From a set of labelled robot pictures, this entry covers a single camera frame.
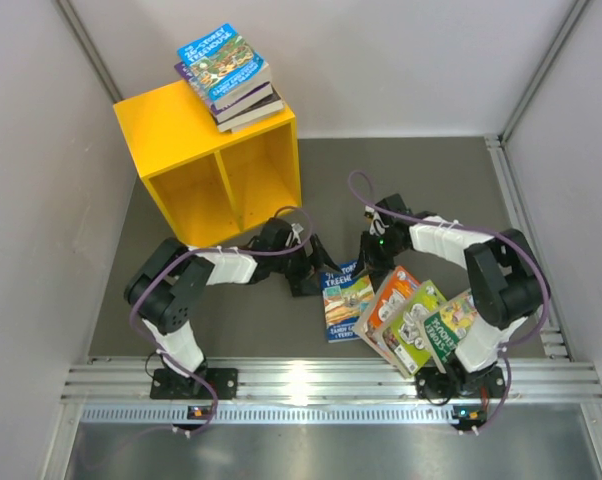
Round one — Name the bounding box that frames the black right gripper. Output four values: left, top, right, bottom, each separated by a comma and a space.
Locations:
353, 230, 406, 281

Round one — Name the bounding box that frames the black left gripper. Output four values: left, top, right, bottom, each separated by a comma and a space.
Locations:
271, 233, 342, 295

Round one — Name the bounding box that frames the blue 91-storey treehouse book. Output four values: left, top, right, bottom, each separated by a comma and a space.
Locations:
320, 260, 374, 343

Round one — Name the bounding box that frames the dark brown paperback book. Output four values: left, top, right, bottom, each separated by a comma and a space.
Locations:
213, 89, 285, 133

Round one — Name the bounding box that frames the purple 52-storey treehouse book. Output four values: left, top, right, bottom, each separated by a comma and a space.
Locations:
174, 62, 275, 123

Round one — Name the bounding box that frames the light blue 26-storey treehouse book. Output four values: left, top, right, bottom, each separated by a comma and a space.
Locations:
177, 23, 272, 100

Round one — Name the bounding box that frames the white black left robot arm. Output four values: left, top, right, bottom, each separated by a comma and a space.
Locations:
124, 217, 342, 399

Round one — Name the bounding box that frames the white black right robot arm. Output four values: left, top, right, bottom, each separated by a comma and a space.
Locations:
353, 194, 550, 405

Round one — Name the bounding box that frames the orange cartoon paperback book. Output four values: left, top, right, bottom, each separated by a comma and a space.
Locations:
353, 266, 420, 363

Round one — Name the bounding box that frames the lime green cartoon book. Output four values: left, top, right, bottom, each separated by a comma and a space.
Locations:
373, 280, 446, 379

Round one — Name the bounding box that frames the dark green treehouse book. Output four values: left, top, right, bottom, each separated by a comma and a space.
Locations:
422, 290, 479, 373

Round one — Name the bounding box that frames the yellow wooden cubby shelf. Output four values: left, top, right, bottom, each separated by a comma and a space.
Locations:
114, 80, 302, 247

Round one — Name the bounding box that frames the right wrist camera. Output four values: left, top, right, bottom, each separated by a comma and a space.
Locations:
364, 206, 387, 237

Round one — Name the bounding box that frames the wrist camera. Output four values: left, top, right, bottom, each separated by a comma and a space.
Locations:
291, 223, 304, 238
364, 206, 387, 237

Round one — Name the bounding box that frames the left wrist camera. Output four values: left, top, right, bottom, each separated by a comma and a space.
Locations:
291, 223, 304, 238

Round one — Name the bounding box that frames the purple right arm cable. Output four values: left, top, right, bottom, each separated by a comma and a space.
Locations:
348, 171, 552, 436

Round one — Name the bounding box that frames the aluminium right side rail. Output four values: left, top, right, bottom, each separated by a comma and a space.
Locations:
484, 134, 574, 362

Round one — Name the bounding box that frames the aluminium mounting rail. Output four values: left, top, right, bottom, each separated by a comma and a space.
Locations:
61, 357, 602, 425

